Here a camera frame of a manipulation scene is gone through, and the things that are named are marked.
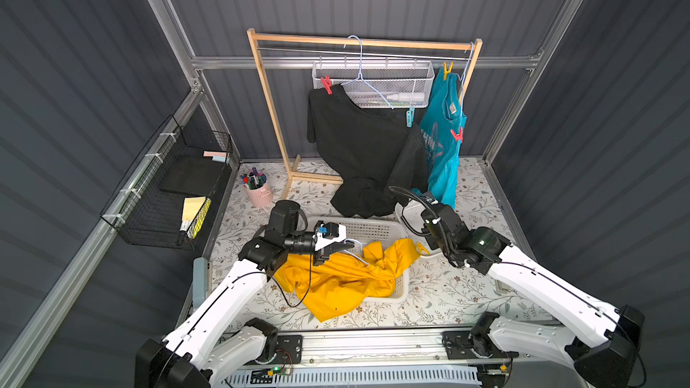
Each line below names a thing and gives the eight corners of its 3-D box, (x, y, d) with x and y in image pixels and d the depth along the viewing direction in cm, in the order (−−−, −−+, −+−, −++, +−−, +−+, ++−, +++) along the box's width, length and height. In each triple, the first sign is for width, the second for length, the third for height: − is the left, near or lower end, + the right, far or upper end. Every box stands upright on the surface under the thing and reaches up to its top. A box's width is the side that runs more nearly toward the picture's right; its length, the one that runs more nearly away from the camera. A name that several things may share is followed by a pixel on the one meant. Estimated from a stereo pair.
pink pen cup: (247, 201, 109) (236, 179, 98) (262, 188, 113) (252, 166, 103) (264, 212, 105) (254, 191, 95) (278, 198, 110) (270, 176, 99)
